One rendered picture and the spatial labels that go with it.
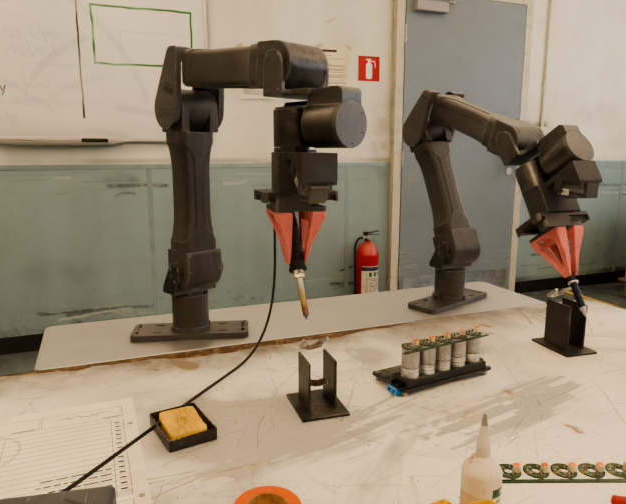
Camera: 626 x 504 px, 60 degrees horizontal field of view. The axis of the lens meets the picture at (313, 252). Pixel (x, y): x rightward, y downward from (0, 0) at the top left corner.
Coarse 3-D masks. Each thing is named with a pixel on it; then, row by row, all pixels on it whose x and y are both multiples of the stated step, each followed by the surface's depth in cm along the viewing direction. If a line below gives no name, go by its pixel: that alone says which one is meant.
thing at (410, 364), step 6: (402, 348) 72; (402, 354) 72; (408, 354) 72; (414, 354) 72; (402, 360) 72; (408, 360) 72; (414, 360) 72; (402, 366) 73; (408, 366) 72; (414, 366) 72; (402, 372) 73; (408, 372) 72; (414, 372) 72; (408, 378) 72; (414, 378) 72
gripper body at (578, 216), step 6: (528, 204) 92; (528, 210) 92; (534, 216) 87; (540, 216) 86; (570, 216) 89; (576, 216) 89; (582, 216) 89; (588, 216) 89; (528, 222) 89; (534, 222) 87; (582, 222) 90; (522, 228) 90; (528, 228) 91; (534, 228) 91; (522, 234) 91; (528, 234) 92; (534, 234) 92
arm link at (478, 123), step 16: (432, 96) 110; (448, 96) 110; (416, 112) 114; (432, 112) 111; (448, 112) 108; (464, 112) 104; (480, 112) 101; (416, 128) 114; (464, 128) 105; (480, 128) 100; (496, 128) 96; (512, 128) 93; (528, 128) 95; (416, 144) 115; (528, 144) 94
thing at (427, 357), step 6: (426, 342) 74; (420, 348) 73; (420, 354) 74; (426, 354) 73; (432, 354) 73; (420, 360) 74; (426, 360) 73; (432, 360) 73; (420, 366) 74; (426, 366) 73; (432, 366) 73; (420, 372) 74; (426, 372) 73; (432, 372) 74
